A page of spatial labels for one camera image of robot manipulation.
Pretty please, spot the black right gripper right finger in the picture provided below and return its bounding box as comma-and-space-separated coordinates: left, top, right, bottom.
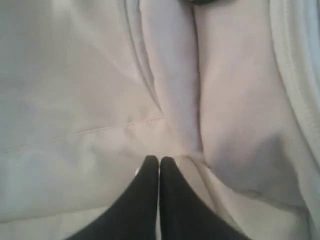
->
159, 157, 248, 240

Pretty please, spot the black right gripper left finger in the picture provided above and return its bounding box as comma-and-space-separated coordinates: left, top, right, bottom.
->
68, 155, 159, 240

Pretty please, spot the cream fabric duffel bag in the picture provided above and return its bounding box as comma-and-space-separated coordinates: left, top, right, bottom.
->
0, 0, 320, 240

